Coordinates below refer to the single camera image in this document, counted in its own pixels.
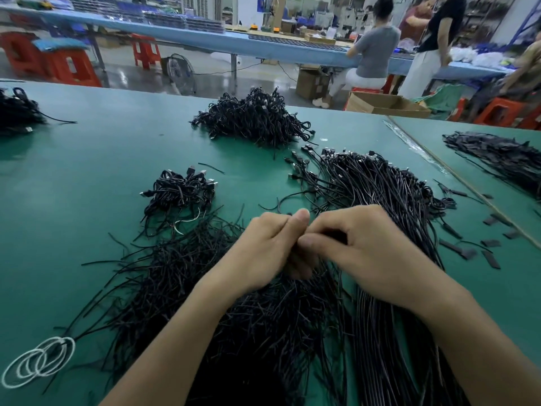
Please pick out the pile of white bags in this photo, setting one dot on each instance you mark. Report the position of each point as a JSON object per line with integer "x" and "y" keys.
{"x": 482, "y": 56}

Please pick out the person's left hand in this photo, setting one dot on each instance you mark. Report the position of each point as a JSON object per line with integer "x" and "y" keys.
{"x": 253, "y": 253}

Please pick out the small cardboard box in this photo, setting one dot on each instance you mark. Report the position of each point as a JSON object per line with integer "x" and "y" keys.
{"x": 312, "y": 83}

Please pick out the open cardboard box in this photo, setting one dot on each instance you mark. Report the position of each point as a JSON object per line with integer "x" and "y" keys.
{"x": 386, "y": 104}

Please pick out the grey floor fan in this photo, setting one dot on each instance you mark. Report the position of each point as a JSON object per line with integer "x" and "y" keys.
{"x": 179, "y": 73}

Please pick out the person's right hand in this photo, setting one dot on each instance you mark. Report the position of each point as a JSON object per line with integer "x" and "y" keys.
{"x": 372, "y": 253}

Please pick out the green bag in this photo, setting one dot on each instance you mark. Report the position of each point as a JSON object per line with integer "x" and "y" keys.
{"x": 444, "y": 99}

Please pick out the person's left forearm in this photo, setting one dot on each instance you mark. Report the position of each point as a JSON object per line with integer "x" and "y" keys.
{"x": 169, "y": 355}

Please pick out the red stool with blue seat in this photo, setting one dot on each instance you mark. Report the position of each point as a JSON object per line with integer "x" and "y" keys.
{"x": 69, "y": 63}

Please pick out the blue metal rack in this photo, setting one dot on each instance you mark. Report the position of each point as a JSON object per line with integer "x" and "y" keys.
{"x": 528, "y": 21}

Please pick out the white pillar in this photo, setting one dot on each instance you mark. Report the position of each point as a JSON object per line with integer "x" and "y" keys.
{"x": 251, "y": 8}

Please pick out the metal storage shelf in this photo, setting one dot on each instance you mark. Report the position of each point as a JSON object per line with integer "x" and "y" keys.
{"x": 482, "y": 12}

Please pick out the scattered dark tie pieces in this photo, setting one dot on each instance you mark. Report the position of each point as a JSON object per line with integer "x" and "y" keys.
{"x": 490, "y": 259}

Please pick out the red plastic stool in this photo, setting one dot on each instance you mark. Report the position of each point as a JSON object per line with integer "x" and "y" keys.
{"x": 21, "y": 53}
{"x": 146, "y": 51}
{"x": 503, "y": 111}

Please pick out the long blue workbench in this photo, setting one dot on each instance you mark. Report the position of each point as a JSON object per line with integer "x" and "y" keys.
{"x": 245, "y": 42}

